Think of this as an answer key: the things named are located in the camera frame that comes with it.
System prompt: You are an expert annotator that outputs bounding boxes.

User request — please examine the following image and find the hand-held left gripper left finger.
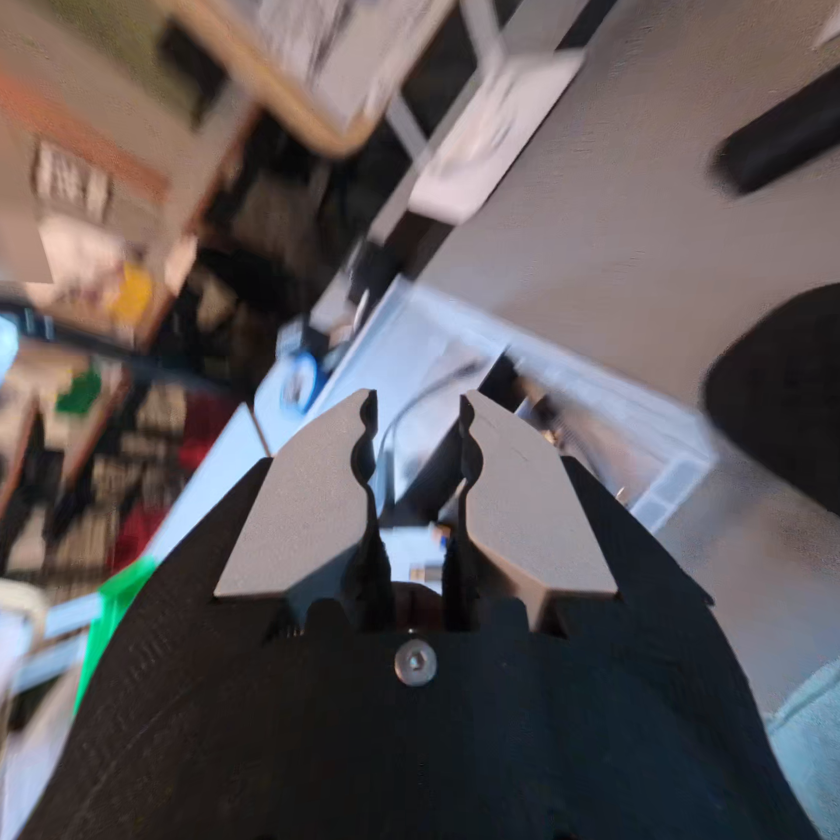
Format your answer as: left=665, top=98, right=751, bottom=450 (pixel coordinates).
left=213, top=388, right=393, bottom=601

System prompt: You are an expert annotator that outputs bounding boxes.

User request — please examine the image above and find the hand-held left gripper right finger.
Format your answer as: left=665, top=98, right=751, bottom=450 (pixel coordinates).
left=443, top=389, right=620, bottom=601

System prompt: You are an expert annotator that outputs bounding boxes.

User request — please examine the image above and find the small clear plastic bin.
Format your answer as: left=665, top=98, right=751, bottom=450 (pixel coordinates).
left=252, top=276, right=716, bottom=585

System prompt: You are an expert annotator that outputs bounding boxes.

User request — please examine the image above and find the grey braided usb cable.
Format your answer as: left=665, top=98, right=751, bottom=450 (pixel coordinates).
left=377, top=364, right=480, bottom=585

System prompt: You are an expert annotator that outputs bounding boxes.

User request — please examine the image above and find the black divider panel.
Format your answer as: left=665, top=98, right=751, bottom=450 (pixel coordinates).
left=482, top=354, right=527, bottom=409

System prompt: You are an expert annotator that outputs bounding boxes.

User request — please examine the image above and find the green plastic bin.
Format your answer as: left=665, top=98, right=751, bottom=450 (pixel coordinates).
left=72, top=558, right=158, bottom=716

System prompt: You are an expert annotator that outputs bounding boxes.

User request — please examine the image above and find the black quilted pad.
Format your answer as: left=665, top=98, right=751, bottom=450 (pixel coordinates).
left=702, top=282, right=840, bottom=516
left=712, top=82, right=840, bottom=196

